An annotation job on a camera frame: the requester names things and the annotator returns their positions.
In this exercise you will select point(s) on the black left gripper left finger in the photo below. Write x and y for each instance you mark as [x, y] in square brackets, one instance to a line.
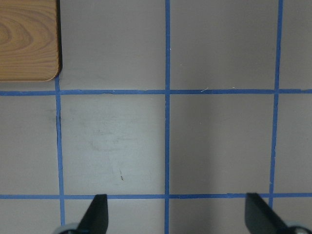
[94, 221]

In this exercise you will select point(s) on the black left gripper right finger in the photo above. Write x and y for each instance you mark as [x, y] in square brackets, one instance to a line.
[260, 218]

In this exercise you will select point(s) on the wooden tray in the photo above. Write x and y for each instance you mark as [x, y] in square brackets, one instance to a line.
[30, 40]

